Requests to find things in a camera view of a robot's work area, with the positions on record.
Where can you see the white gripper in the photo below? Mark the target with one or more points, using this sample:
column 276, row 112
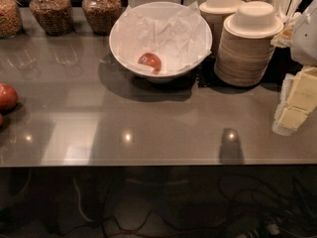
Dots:
column 306, row 40

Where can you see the red apple with sticker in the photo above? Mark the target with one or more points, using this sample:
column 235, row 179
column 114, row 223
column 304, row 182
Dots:
column 150, row 62

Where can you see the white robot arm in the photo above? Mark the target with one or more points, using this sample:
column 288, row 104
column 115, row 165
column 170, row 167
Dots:
column 303, row 38

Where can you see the white ceramic bowl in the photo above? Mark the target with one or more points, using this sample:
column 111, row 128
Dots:
column 158, row 78

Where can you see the red apple on table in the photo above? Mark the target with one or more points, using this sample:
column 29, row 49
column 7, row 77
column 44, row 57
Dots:
column 8, row 97

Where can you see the front stack of paper bowls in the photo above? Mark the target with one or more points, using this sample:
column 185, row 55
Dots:
column 245, row 49

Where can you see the stack of paper bowls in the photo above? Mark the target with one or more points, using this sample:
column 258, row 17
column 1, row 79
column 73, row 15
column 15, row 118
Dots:
column 245, row 49
column 215, row 12

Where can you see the black mesh mat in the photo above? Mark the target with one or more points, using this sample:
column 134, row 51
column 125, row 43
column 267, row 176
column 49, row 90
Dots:
column 206, row 76

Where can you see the rear stack of paper bowls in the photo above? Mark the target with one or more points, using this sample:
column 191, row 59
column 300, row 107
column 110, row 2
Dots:
column 215, row 12

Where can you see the white crumpled paper liner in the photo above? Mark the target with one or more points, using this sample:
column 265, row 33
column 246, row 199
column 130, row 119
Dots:
column 165, row 33

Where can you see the right glass jar of snacks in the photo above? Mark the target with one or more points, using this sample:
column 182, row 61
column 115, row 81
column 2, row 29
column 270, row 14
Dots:
column 101, row 15

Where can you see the glass jar of snacks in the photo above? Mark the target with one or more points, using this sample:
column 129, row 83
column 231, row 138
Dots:
column 10, row 19
column 101, row 15
column 54, row 16

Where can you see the middle glass jar of snacks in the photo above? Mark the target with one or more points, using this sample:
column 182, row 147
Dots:
column 54, row 16

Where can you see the left glass jar of snacks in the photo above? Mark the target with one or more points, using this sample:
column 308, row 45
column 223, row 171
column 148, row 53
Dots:
column 10, row 19

